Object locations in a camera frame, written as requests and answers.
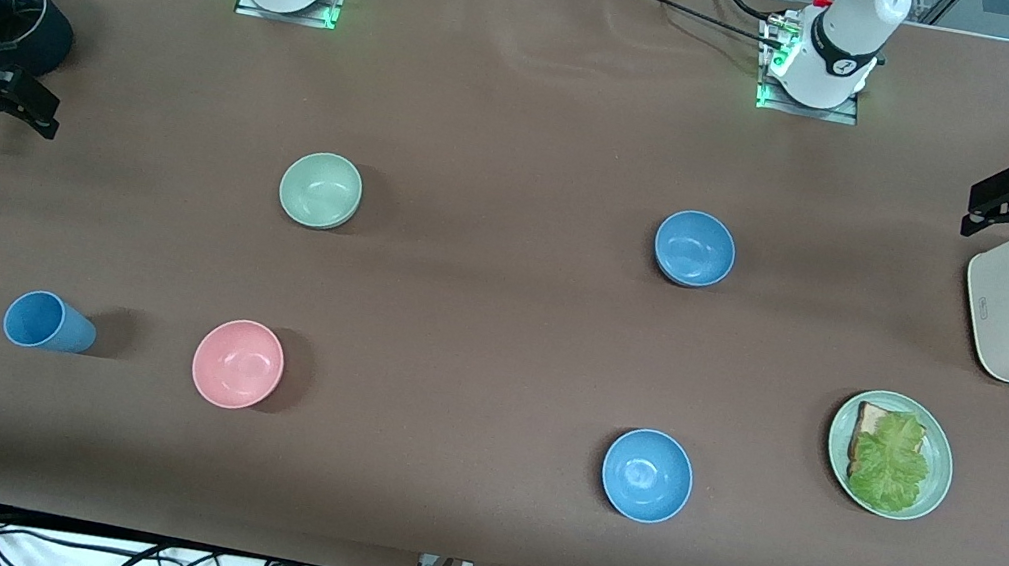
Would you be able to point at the green plate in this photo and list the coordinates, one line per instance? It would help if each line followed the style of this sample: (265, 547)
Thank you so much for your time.
(937, 473)

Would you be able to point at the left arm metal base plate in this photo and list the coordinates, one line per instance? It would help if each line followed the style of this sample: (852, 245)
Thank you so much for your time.
(845, 117)

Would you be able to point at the green lettuce leaf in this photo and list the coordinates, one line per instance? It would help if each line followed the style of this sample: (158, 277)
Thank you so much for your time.
(891, 466)

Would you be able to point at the green bowl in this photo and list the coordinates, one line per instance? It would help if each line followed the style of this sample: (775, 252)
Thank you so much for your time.
(320, 188)

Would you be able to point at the blue bowl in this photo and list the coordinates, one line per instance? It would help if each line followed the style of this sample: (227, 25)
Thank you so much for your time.
(694, 247)
(646, 475)

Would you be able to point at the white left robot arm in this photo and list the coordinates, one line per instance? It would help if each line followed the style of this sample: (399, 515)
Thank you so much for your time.
(841, 43)

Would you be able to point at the blue plastic cup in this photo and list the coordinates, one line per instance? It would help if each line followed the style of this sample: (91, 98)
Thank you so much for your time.
(52, 325)

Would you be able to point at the toast slice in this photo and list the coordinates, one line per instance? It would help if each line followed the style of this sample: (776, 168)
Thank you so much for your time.
(870, 418)

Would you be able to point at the brown table mat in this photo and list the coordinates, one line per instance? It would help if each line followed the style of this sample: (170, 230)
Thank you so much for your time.
(529, 125)

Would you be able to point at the pink bowl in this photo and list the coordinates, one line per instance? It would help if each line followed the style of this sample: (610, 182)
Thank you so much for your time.
(236, 364)

